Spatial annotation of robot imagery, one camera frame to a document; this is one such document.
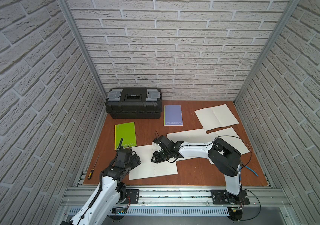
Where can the purple cover notebook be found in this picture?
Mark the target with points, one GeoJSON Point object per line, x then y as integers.
{"type": "Point", "coordinates": [173, 115]}

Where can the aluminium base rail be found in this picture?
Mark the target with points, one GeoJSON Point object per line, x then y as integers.
{"type": "Point", "coordinates": [180, 201]}

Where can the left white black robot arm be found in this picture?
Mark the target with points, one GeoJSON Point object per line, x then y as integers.
{"type": "Point", "coordinates": [109, 191]}

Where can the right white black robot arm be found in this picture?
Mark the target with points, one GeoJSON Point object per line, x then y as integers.
{"type": "Point", "coordinates": [224, 156]}

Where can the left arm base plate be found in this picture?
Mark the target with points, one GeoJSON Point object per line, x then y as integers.
{"type": "Point", "coordinates": [131, 197]}

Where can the black plastic toolbox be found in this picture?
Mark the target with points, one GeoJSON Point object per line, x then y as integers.
{"type": "Point", "coordinates": [134, 103]}

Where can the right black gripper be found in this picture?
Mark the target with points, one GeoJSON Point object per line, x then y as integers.
{"type": "Point", "coordinates": [156, 159]}

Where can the yellow black screwdriver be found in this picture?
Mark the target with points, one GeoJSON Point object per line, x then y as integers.
{"type": "Point", "coordinates": [93, 167]}

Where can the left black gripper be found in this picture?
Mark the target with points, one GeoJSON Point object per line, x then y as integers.
{"type": "Point", "coordinates": [122, 152]}

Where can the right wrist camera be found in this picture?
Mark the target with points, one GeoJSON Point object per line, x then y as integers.
{"type": "Point", "coordinates": [164, 142]}

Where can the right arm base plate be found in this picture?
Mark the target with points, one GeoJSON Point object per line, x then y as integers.
{"type": "Point", "coordinates": [222, 197]}

